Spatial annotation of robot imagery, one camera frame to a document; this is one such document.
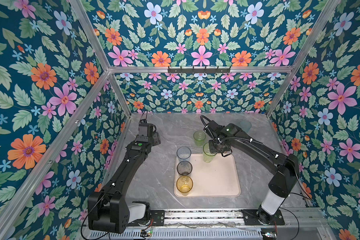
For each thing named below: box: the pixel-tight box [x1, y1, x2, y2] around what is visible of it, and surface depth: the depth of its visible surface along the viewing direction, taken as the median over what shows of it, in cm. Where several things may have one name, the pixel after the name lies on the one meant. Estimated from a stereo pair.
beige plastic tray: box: [174, 153, 241, 198], surface depth 90 cm
